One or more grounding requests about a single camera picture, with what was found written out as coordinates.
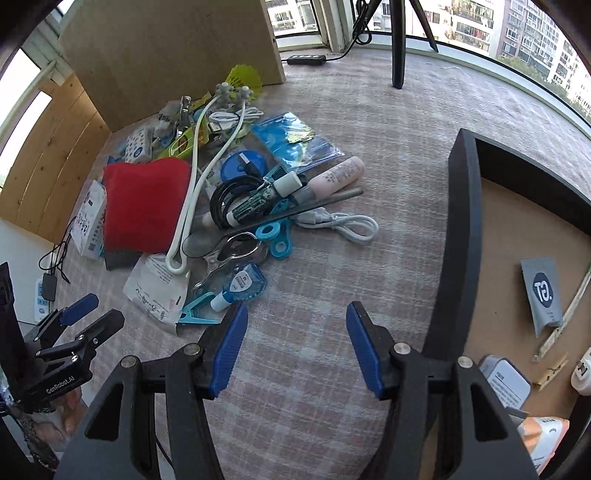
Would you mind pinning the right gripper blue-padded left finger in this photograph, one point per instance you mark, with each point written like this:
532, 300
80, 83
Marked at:
116, 438

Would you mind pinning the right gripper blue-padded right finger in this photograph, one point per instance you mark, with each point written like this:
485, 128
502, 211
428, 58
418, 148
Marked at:
477, 439

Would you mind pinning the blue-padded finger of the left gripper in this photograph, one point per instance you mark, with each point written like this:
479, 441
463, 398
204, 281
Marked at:
78, 308
83, 346

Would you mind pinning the black foil pouch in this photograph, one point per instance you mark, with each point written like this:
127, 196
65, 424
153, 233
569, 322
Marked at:
120, 259

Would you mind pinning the white massager with grey balls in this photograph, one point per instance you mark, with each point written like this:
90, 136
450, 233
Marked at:
175, 260

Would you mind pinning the red cloth pouch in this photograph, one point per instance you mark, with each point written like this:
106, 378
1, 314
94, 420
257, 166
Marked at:
143, 202

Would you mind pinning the white floor power strip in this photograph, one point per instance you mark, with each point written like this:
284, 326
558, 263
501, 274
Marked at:
42, 307

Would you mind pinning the blue plastic clothespin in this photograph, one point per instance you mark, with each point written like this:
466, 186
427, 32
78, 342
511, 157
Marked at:
191, 313

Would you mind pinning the white paper sachet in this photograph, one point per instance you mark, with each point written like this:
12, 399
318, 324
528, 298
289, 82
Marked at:
156, 292

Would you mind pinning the orange white tissue pack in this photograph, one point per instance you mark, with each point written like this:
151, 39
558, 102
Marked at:
541, 437

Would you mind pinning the blue correction tape dispenser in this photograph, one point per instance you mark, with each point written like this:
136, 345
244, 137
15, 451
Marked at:
243, 284

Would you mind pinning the white tissue box red print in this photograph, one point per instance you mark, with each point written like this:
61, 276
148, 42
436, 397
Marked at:
87, 229

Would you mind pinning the wooden clothespin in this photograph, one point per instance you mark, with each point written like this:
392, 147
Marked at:
551, 373

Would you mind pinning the grey plastic spoon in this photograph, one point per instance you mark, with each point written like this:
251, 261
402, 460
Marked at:
200, 244

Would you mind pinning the large metal spring clamp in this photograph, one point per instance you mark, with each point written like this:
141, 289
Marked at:
238, 250

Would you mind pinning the black storage tray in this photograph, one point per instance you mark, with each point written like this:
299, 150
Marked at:
505, 207

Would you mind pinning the grey GT sachet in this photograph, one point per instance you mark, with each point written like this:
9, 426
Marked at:
541, 281

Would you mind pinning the small dotted tissue pack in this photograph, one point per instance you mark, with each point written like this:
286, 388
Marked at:
138, 148

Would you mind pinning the green glue stick tube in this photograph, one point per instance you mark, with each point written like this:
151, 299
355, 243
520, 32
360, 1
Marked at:
264, 199

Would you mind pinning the blue round tape measure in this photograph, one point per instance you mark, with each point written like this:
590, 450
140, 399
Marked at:
242, 163

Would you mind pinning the pink lotion tube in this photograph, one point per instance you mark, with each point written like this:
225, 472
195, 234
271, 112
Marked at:
338, 177

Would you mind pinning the blue patterned plastic bag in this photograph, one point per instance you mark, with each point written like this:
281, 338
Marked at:
293, 144

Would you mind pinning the small metal spring clamp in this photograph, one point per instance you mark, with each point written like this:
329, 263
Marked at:
173, 118

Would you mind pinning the wooden board panel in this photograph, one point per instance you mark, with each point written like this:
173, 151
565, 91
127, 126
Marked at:
132, 57

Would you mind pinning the yellow shuttlecock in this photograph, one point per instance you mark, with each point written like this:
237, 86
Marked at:
244, 75

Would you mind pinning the black power strip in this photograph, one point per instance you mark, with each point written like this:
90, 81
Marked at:
309, 60

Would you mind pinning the black tripod stand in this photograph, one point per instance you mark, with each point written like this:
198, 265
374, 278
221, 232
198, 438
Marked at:
365, 10

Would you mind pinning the light blue ring clip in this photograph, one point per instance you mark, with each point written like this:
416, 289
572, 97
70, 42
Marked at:
277, 237

